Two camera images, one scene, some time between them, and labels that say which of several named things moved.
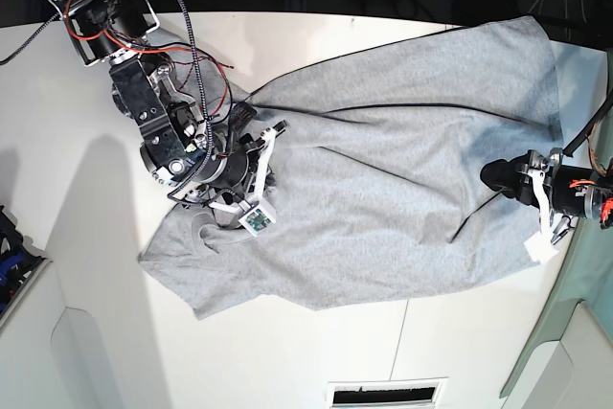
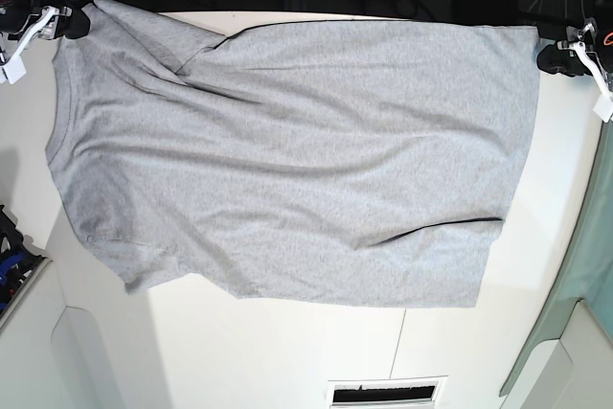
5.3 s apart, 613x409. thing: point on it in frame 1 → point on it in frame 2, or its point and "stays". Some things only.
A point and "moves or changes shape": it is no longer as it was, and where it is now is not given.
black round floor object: x=483 y=0 stays
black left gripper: x=226 y=170 → x=18 y=11
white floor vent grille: x=400 y=394 stays
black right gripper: x=569 y=189 → x=604 y=48
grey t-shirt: x=376 y=163 moves or changes shape
